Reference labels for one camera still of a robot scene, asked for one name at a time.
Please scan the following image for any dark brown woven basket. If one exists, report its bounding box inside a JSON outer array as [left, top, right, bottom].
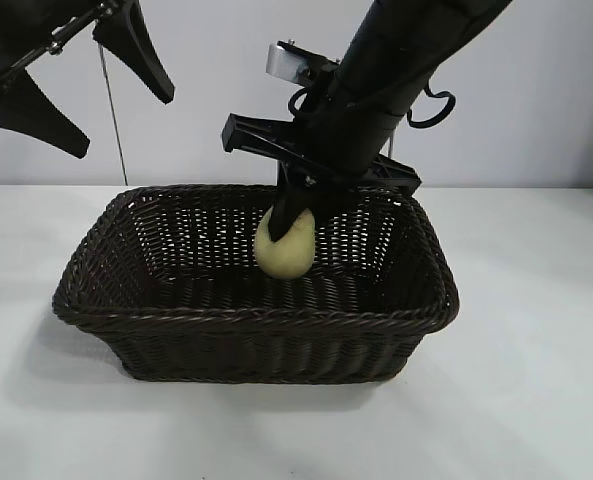
[[51, 183, 462, 386]]

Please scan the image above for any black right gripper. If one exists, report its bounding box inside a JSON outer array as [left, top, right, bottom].
[[220, 97, 422, 244]]

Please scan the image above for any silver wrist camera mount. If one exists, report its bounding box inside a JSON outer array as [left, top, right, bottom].
[[265, 40, 340, 84]]

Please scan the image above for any pale yellow egg yolk pastry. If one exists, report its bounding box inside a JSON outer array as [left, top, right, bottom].
[[254, 207, 318, 280]]

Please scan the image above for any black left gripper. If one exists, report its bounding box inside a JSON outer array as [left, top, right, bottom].
[[0, 0, 176, 160]]

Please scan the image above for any black cable loop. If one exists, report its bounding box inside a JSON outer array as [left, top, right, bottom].
[[287, 85, 323, 119], [405, 82, 458, 130]]

